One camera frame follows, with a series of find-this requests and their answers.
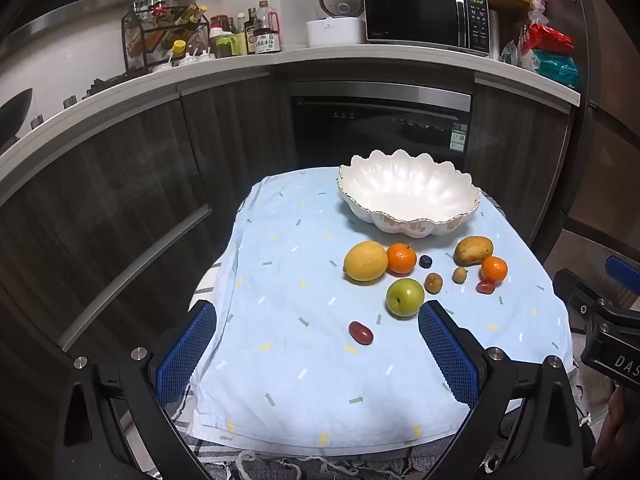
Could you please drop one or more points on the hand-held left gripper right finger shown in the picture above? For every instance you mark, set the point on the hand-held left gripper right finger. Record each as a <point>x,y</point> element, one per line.
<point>447,355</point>

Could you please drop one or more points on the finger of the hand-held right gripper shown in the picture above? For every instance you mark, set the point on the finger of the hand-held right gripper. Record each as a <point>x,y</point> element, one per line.
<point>622,269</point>
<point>575,290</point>

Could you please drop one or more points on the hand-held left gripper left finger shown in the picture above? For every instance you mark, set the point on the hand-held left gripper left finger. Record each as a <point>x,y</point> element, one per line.
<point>186,355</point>

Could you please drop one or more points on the green apple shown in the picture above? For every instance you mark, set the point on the green apple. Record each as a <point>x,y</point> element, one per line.
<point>405,298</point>

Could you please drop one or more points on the brown longan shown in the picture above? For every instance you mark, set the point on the brown longan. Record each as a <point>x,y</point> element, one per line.
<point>460,275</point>
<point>433,283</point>

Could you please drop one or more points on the orange mandarin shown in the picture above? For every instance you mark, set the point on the orange mandarin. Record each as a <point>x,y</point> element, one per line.
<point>494,269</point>
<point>401,259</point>

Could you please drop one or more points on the large yellow lemon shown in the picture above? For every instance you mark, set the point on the large yellow lemon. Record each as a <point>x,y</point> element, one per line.
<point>365,261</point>

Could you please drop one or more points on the white scalloped bowl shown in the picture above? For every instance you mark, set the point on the white scalloped bowl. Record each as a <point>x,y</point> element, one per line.
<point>410,190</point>

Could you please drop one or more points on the person's right hand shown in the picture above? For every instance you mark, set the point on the person's right hand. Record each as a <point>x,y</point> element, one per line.
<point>620,425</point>

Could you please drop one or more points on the red date right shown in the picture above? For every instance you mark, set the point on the red date right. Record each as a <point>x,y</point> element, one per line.
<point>485,287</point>

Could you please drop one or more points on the dark blueberry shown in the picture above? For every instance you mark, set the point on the dark blueberry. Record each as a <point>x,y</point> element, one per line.
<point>425,261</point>

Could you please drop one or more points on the yellow mango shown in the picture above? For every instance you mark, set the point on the yellow mango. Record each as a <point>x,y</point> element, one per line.
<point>473,251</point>

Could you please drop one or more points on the light blue printed tablecloth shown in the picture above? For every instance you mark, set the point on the light blue printed tablecloth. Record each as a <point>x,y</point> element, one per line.
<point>300,350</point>

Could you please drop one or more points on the dark wood cabinet door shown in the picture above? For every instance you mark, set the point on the dark wood cabinet door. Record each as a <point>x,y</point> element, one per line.
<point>235,140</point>
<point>100,220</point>
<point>515,160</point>

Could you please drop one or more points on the dark refrigerator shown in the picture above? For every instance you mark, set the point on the dark refrigerator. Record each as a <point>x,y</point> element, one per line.
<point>605,110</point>

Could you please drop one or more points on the checked fringed cloth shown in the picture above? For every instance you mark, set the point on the checked fringed cloth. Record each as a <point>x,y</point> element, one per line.
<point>300,467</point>

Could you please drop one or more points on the green plastic bag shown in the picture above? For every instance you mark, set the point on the green plastic bag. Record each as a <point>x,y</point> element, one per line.
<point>557,67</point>

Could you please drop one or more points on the built-in black dishwasher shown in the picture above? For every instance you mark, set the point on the built-in black dishwasher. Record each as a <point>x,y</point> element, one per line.
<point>380,125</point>

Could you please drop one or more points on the red plastic bag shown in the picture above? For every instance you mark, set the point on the red plastic bag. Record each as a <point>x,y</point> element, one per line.
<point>547,39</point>

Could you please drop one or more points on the gas stove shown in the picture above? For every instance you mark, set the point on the gas stove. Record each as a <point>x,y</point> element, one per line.
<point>100,85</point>

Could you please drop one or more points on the black wok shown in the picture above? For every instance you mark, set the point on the black wok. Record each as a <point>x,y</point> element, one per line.
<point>15,112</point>

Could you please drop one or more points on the yellow cap bottle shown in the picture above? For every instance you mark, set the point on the yellow cap bottle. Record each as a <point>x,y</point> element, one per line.
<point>178,51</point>

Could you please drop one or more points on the green jug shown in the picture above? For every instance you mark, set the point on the green jug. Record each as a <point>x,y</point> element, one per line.
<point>229,46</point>

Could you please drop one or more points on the white kitchen counter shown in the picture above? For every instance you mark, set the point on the white kitchen counter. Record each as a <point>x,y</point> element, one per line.
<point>350,57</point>

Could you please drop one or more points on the black microwave oven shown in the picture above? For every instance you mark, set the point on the black microwave oven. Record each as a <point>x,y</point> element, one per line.
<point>415,17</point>

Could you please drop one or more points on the dark glass bottle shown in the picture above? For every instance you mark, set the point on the dark glass bottle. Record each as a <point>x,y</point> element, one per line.
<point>250,35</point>

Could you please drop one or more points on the soy sauce bottle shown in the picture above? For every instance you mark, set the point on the soy sauce bottle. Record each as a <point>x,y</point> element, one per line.
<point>266,35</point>

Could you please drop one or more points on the red cap jar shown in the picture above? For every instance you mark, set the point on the red cap jar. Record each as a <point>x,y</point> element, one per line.
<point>217,22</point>

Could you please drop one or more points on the white box appliance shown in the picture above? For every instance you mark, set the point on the white box appliance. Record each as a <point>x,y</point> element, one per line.
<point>335,32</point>

